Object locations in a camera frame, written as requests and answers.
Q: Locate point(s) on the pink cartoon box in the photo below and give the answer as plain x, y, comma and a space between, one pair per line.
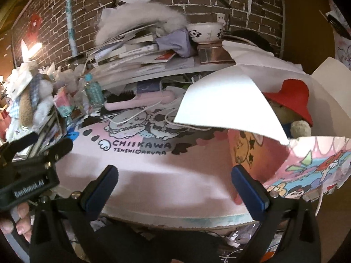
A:
232, 98

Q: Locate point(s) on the pink snack packet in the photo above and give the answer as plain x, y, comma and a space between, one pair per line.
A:
62, 102

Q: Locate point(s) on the grey fur piece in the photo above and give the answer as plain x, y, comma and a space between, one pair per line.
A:
115, 21

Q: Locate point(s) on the clear water bottle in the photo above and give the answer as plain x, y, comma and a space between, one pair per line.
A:
93, 91

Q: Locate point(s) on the stack of books and papers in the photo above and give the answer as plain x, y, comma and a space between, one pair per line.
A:
149, 65

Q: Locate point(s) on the sticker card packets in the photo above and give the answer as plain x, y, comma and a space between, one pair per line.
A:
52, 131

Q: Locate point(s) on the Paddington bear plush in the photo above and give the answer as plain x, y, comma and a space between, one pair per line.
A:
290, 104

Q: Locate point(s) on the large white dog plush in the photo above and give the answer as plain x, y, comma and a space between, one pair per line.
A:
30, 91

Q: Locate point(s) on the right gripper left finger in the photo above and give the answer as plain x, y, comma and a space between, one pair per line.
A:
86, 206

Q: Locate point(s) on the panda ceramic bowl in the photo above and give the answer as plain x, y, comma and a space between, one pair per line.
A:
205, 33

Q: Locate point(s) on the pink chiikawa desk mat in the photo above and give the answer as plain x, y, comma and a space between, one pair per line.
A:
169, 176

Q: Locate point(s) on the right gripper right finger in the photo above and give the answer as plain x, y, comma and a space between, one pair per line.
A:
264, 208

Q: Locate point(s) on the purple cloth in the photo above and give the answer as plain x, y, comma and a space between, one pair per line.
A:
178, 41

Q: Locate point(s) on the blue luggage tag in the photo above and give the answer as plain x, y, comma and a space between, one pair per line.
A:
73, 135

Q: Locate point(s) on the person's hand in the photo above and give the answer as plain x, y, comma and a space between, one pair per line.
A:
23, 225

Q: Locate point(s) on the brown wooden box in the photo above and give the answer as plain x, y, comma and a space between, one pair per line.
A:
213, 54

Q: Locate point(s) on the teal wrapped pole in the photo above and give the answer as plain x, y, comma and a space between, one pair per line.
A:
70, 28

